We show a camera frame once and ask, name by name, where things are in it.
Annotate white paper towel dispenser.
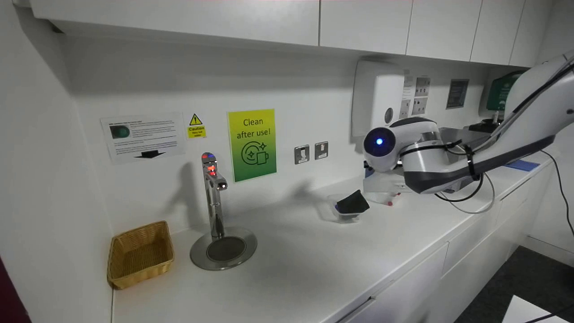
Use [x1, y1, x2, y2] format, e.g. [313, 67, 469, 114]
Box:
[349, 60, 408, 148]

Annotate green yellow cleaning poster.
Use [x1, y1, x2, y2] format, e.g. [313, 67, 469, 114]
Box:
[225, 108, 277, 184]

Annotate chrome water tap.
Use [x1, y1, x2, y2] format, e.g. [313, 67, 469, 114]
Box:
[198, 152, 231, 241]

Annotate yellow warning sign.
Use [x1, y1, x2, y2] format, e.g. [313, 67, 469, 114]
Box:
[186, 112, 207, 143]

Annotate clear rectangular container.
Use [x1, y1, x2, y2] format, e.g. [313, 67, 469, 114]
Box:
[362, 178, 403, 209]

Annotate white instruction sign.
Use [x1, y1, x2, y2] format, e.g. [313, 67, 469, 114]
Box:
[98, 116, 186, 164]

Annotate wicker basket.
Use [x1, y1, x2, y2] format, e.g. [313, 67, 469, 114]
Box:
[105, 221, 175, 293]

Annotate white base cabinets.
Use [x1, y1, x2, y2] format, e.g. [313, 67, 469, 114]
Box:
[329, 173, 552, 323]

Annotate green first aid box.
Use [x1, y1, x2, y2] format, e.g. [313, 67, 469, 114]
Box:
[484, 71, 525, 114]

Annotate flat blue item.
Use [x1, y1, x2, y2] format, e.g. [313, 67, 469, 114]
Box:
[503, 159, 541, 175]

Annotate white floor plate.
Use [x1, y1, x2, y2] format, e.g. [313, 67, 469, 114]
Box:
[500, 295, 570, 323]

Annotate white wall notices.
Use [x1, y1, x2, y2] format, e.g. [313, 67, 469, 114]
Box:
[398, 76, 432, 119]

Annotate white wall cabinets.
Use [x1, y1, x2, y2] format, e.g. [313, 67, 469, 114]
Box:
[26, 0, 554, 69]

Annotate black wall panel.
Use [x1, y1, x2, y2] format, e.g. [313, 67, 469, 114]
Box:
[444, 78, 471, 110]

